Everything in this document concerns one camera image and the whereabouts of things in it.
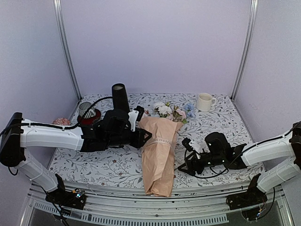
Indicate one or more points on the right aluminium frame post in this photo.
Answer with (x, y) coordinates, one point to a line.
(246, 48)

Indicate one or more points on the red round coaster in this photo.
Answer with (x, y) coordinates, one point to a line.
(87, 120)

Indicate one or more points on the peach paper flower bouquet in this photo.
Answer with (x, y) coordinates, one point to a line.
(158, 159)

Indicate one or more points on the cream ceramic mug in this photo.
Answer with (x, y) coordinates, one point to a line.
(205, 102)

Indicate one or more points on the cream printed ribbon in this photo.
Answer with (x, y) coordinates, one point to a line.
(159, 140)

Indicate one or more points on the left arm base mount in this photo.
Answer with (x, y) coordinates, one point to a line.
(74, 199)

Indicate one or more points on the floral patterned tablecloth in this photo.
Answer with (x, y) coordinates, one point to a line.
(122, 167)

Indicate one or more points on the aluminium front rail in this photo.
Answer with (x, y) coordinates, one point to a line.
(193, 206)

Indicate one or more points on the aluminium frame post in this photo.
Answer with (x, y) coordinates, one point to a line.
(246, 48)
(65, 46)

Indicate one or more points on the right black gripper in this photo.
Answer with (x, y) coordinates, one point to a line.
(194, 162)

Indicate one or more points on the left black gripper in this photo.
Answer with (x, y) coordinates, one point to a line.
(139, 141)

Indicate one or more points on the black cylindrical vase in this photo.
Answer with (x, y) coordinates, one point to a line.
(119, 97)

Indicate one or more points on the pink patterned ball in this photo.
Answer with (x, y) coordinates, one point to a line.
(61, 121)

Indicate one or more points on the striped black white cup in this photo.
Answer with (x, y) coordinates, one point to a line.
(84, 108)

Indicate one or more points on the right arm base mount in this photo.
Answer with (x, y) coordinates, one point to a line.
(252, 196)

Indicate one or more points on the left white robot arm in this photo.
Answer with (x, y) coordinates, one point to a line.
(21, 133)

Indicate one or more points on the left aluminium frame post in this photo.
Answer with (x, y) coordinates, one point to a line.
(65, 46)

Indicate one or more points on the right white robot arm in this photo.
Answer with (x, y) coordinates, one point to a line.
(287, 145)

